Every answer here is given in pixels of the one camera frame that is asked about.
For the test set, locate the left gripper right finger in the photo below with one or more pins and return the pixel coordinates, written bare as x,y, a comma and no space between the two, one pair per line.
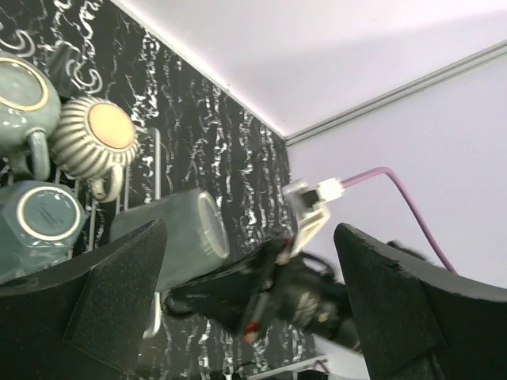
419,321

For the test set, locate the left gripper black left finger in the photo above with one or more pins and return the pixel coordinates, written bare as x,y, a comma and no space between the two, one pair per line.
83,318

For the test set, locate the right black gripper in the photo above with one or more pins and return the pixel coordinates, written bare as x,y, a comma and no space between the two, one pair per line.
268,285

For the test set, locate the dark green cup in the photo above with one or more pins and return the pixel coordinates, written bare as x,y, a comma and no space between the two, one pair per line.
196,239

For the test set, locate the dark mug cream interior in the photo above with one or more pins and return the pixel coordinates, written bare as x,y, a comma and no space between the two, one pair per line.
40,223

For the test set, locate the ribbed grey mug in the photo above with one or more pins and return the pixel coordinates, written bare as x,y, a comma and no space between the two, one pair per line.
95,141

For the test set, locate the grey glazed mug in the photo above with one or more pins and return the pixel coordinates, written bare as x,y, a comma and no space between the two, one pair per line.
30,111

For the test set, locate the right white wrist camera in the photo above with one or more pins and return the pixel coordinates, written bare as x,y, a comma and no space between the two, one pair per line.
308,203

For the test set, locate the metal wire dish rack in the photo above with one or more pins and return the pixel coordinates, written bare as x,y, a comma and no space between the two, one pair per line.
197,348

